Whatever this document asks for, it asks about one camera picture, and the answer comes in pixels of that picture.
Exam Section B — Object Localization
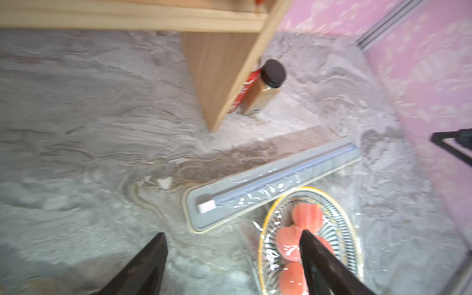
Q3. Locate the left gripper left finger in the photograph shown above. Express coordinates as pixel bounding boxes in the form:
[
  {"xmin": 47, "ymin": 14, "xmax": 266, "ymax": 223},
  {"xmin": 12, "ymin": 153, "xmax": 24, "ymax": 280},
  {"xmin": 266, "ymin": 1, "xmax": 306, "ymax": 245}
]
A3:
[{"xmin": 96, "ymin": 232, "xmax": 168, "ymax": 295}]

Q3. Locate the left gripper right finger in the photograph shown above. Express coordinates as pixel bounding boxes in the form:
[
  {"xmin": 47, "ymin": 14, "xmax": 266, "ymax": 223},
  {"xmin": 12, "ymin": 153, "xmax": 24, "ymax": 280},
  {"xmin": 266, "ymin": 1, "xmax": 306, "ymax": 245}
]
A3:
[{"xmin": 299, "ymin": 230, "xmax": 373, "ymax": 295}]

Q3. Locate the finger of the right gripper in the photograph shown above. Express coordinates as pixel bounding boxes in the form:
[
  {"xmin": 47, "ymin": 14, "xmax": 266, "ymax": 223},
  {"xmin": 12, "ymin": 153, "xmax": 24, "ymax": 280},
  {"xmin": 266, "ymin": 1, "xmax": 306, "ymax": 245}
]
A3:
[{"xmin": 430, "ymin": 129, "xmax": 472, "ymax": 167}]

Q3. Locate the patterned plate with peaches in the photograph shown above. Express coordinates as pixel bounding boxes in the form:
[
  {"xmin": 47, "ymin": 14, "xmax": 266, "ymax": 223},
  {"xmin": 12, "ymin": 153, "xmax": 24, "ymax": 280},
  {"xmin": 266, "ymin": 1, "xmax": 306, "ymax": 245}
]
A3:
[{"xmin": 257, "ymin": 187, "xmax": 371, "ymax": 295}]

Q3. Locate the beige plastic wrap dispenser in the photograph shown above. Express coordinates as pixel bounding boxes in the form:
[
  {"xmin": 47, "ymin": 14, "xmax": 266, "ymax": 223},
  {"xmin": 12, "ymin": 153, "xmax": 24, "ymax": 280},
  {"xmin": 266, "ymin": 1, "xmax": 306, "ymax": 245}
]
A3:
[{"xmin": 182, "ymin": 136, "xmax": 361, "ymax": 234}]

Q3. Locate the peach fruit pile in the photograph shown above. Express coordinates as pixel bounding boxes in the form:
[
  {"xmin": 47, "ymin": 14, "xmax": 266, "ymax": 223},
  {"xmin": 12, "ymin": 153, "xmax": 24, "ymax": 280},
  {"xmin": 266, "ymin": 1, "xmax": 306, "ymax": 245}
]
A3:
[{"xmin": 276, "ymin": 203, "xmax": 334, "ymax": 295}]

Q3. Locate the small brown spice jar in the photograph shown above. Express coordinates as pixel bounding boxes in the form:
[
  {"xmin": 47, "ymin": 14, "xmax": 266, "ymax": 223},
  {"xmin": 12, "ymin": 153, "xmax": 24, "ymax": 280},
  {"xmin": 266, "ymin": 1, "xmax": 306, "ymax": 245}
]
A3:
[{"xmin": 241, "ymin": 59, "xmax": 287, "ymax": 115}]

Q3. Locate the wooden two-tier shelf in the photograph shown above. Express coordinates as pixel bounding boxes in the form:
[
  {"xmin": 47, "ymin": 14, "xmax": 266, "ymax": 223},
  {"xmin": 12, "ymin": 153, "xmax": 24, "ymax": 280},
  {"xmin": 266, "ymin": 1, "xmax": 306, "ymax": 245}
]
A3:
[{"xmin": 1, "ymin": 1, "xmax": 292, "ymax": 132}]

